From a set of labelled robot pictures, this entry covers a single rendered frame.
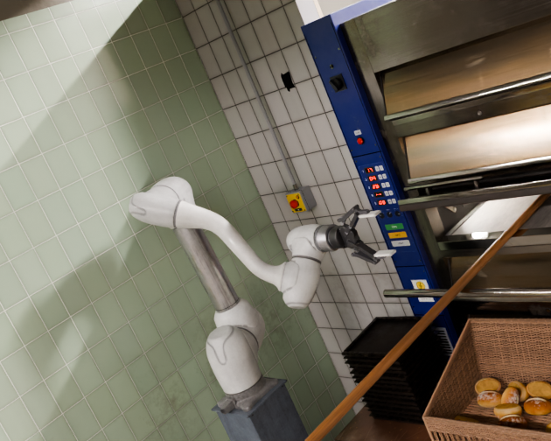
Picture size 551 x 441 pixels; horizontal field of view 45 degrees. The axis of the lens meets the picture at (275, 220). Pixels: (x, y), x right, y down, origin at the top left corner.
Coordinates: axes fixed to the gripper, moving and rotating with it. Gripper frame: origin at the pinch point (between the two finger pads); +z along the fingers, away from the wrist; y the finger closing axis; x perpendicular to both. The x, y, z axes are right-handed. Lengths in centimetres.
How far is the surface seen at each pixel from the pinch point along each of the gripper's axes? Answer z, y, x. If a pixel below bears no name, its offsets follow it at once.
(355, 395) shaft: 7, 28, 41
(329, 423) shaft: 8, 29, 53
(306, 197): -80, 1, -49
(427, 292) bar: -7.4, 31.4, -17.6
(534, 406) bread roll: 9, 85, -30
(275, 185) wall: -102, -6, -53
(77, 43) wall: -115, -96, 2
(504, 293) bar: 21.3, 31.8, -17.8
